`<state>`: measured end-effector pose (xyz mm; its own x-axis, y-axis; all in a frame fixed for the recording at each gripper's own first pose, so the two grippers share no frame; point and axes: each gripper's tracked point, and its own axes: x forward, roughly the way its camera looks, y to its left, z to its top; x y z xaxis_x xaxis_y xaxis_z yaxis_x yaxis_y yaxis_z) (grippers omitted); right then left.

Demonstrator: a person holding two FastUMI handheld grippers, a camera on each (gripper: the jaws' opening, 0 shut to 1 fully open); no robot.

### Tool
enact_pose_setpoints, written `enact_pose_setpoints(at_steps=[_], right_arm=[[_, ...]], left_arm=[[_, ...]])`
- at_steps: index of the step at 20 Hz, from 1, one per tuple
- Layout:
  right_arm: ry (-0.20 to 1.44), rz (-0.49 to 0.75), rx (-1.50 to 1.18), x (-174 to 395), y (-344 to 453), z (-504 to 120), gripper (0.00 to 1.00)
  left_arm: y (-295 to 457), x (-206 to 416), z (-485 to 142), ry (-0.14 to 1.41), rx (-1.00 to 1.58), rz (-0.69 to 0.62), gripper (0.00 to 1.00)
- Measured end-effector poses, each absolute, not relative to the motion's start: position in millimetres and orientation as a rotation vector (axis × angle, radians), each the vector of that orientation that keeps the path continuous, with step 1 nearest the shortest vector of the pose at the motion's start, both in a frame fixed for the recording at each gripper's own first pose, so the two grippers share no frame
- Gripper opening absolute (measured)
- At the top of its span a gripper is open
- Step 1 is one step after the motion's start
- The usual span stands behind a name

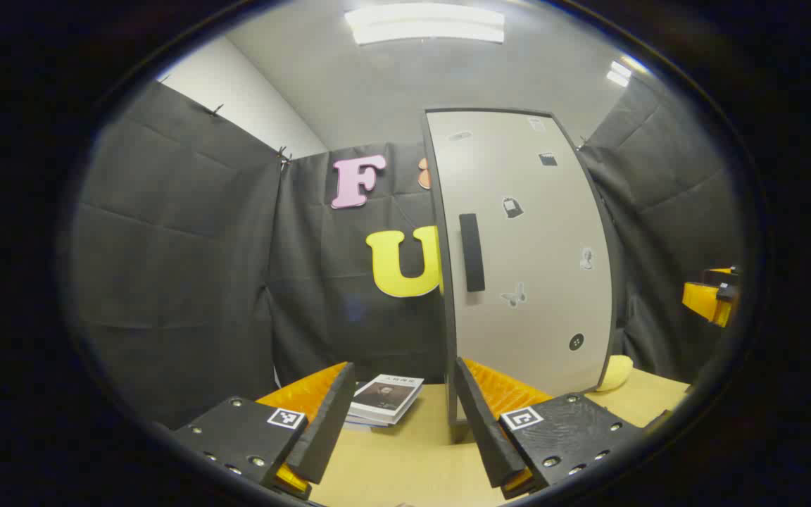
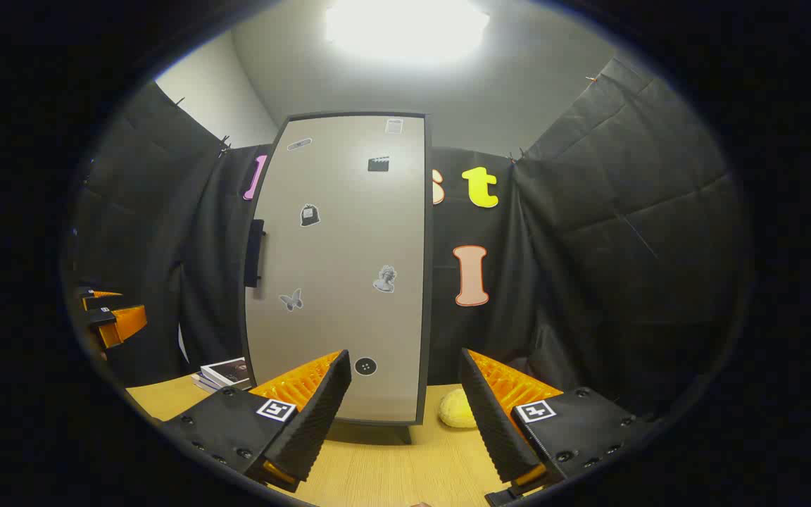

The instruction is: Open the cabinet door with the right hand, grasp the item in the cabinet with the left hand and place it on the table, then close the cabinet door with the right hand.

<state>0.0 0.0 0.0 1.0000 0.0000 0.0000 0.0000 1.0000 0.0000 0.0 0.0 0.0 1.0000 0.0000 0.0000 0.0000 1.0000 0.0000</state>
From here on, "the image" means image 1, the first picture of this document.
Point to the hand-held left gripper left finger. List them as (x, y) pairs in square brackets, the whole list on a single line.
[(328, 422)]

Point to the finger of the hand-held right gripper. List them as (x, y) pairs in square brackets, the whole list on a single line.
[(719, 273), (705, 303)]

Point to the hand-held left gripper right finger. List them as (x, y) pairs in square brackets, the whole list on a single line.
[(483, 422)]

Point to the dark grey cabinet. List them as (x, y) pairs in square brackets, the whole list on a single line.
[(448, 317)]

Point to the thin white book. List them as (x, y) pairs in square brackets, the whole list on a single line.
[(367, 424)]

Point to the white book with dark cover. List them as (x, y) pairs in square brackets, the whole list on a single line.
[(388, 396)]

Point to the yellow rounded object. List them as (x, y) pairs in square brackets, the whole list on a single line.
[(617, 373)]

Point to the long ceiling light panel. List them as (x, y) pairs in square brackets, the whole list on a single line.
[(619, 72), (425, 24)]

